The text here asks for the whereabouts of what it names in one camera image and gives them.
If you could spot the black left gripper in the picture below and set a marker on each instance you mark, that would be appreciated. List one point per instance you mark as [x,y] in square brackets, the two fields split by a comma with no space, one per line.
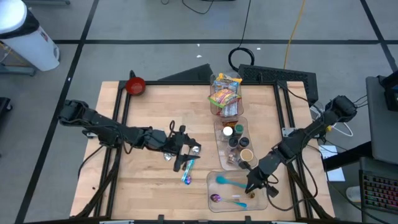
[161,141]

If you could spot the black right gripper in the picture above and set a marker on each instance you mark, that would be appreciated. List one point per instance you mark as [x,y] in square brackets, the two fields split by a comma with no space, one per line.
[264,169]

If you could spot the solid teal spoon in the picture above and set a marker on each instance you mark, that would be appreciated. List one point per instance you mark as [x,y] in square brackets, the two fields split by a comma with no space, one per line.
[230,182]

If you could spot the furikake jar tan lid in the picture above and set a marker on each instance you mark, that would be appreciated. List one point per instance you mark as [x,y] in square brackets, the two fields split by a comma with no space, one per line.
[246,155]

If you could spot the white-lid seasoning jar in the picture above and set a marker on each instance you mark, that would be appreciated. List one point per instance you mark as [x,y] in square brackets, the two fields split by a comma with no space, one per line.
[227,131]

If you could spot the black-lid orange spice jar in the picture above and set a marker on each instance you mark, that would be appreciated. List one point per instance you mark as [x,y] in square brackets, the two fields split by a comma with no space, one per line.
[244,141]

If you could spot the garlic powder jar purple label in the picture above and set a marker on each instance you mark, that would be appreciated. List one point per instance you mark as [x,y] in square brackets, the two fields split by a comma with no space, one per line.
[232,142]

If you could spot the green-lid spice jar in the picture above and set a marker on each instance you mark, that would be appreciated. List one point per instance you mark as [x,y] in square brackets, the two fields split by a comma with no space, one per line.
[238,129]

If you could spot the red ramen noodle packet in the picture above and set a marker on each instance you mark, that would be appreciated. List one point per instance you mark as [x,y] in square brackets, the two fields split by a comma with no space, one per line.
[231,110]

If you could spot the green ramen noodle packet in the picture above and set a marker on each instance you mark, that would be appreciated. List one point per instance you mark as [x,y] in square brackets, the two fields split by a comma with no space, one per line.
[224,97]

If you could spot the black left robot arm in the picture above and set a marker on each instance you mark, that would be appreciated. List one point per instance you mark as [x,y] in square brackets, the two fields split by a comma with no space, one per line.
[102,127]

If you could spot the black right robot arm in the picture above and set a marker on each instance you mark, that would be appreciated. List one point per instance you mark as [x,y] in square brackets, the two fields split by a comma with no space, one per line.
[298,140]

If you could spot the black edge clamp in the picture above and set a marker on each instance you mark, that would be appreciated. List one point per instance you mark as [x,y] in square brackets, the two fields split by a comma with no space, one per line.
[247,219]
[161,218]

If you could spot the narrow clear plastic bin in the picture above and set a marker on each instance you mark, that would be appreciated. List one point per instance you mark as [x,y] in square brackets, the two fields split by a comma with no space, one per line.
[214,109]
[219,155]

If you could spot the wide clear plastic bin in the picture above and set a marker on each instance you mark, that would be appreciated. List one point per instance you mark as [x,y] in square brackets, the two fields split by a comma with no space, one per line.
[214,186]

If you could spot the orange taco mix packet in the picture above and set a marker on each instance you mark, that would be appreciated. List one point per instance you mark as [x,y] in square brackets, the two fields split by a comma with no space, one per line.
[230,123]

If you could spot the red bowl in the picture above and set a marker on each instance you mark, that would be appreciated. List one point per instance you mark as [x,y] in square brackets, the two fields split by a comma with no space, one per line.
[135,86]

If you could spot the white paper sheet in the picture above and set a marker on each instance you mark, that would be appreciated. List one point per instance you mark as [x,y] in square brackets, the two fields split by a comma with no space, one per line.
[329,155]

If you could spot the black corner clamp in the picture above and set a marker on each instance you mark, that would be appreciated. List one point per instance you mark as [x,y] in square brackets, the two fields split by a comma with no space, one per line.
[132,75]

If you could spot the white computer mouse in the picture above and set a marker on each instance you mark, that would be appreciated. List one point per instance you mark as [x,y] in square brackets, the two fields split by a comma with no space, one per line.
[353,193]

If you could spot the backlit computer keyboard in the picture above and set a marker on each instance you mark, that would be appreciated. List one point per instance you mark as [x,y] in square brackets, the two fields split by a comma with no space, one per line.
[379,193]

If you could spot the black box device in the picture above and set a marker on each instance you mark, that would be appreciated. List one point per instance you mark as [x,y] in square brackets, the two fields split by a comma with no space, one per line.
[392,93]

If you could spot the grey desk foot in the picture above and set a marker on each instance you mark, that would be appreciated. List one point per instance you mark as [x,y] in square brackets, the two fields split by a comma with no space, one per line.
[18,70]

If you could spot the white trash bin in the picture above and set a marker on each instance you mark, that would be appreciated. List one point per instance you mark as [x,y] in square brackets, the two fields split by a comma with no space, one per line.
[25,34]

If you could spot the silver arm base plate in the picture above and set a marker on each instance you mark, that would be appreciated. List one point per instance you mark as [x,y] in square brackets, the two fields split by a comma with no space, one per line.
[286,132]
[90,134]

